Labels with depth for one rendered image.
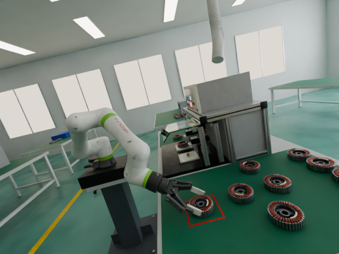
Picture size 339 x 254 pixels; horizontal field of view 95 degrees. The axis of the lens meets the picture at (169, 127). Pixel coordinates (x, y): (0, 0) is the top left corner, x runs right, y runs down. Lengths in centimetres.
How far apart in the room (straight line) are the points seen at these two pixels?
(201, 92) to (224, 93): 16
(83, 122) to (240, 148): 100
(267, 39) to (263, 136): 628
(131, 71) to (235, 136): 524
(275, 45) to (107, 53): 602
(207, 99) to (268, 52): 626
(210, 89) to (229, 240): 83
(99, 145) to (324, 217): 134
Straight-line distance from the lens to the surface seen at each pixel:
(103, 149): 140
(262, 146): 124
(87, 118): 103
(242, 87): 120
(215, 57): 240
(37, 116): 738
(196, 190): 86
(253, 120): 115
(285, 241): 75
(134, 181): 81
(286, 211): 81
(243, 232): 76
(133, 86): 595
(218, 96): 113
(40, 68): 718
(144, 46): 611
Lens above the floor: 132
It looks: 13 degrees down
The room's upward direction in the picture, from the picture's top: 14 degrees counter-clockwise
